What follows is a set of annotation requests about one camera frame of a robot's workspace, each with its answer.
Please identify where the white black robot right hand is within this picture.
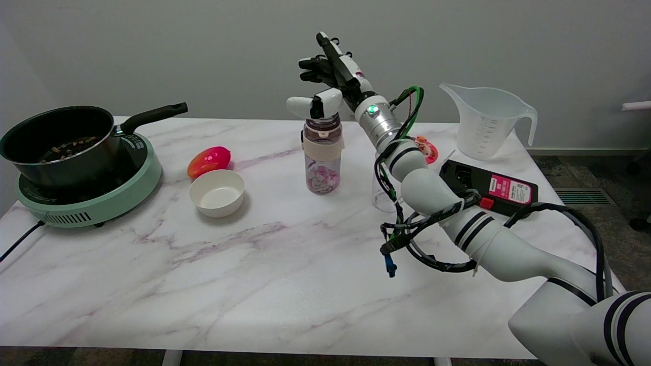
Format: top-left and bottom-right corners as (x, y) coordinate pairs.
(286, 32), (375, 120)

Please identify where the clear bottle with beige sleeve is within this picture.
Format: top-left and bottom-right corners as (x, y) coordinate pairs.
(301, 114), (344, 195)

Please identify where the small clear measuring cup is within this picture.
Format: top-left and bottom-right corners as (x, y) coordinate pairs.
(372, 150), (407, 213)

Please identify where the pink round coaster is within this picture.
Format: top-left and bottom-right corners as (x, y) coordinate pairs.
(413, 136), (439, 165)

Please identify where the large translucent measuring jug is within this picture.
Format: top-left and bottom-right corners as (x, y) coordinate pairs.
(439, 83), (538, 161)

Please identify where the red orange mango fruit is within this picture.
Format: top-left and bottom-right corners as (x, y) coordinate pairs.
(187, 146), (231, 179)

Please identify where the white bowl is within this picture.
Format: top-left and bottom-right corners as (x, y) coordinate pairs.
(189, 169), (245, 219)

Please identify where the black device with pink label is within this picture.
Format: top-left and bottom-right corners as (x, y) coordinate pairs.
(438, 159), (539, 218)

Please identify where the green induction cooker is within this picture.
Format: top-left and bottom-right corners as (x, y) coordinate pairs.
(14, 131), (163, 228)

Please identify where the floor vent grille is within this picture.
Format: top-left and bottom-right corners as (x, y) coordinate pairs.
(553, 187), (616, 206)

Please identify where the green black wire bundle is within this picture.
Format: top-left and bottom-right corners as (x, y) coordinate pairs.
(375, 85), (481, 278)

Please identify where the black saucepan with handle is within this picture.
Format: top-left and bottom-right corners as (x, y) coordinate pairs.
(0, 102), (188, 190)

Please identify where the thick black cable loop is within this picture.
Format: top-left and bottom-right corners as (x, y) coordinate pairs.
(404, 202), (607, 301)

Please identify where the black power cord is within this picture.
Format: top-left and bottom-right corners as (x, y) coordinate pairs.
(0, 220), (45, 263)

